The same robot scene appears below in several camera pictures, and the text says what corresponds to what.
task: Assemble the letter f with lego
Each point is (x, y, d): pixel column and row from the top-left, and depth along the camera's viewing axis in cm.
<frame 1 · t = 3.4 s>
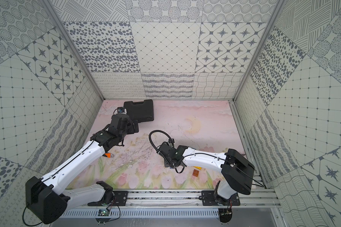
left hand: (133, 123, 79), fingers open
right hand: (171, 161, 83), fingers open
black plastic tool case: (143, 111, 113), point 3 cm above the table

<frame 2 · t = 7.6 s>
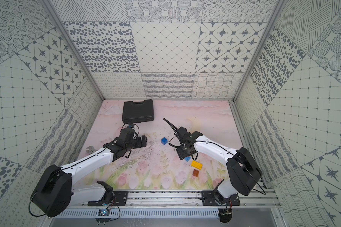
left hand: (144, 139, 86), fingers open
right hand: (186, 154, 85), fingers open
dark blue square lego brick: (164, 140, 95), point 4 cm above the table
the other named things where they were.

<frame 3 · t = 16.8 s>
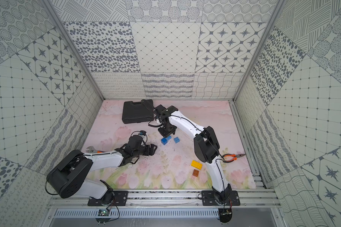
left hand: (155, 148, 89), fingers open
right hand: (168, 135, 89), fingers open
small light blue lego brick: (176, 140, 97), point 2 cm above the table
orange handled pliers: (236, 156, 90), point 2 cm above the table
the other named things where they were.

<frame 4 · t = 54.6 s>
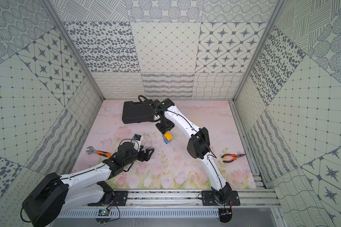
left hand: (151, 149, 83), fingers open
right hand: (167, 132, 87), fingers open
yellow lego brick: (168, 136, 88), point 12 cm above the table
